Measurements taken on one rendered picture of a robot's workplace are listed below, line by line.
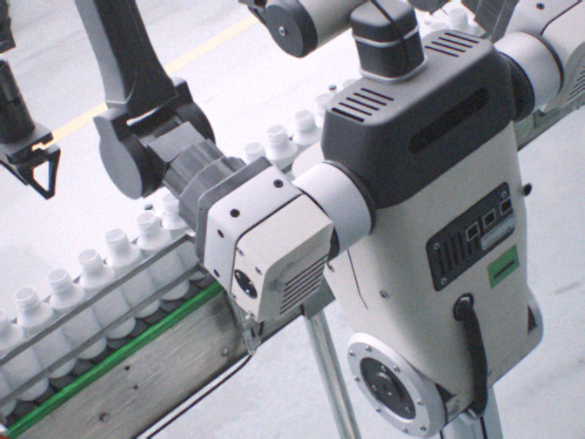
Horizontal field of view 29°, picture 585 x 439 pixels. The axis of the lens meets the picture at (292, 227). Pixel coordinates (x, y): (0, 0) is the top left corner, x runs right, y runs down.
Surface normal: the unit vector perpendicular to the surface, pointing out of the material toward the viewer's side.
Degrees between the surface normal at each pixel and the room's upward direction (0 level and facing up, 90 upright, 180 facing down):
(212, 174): 32
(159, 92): 80
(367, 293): 90
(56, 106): 0
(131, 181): 85
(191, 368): 90
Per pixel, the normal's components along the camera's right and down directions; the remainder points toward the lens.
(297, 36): -0.74, 0.52
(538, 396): -0.24, -0.79
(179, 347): 0.62, 0.33
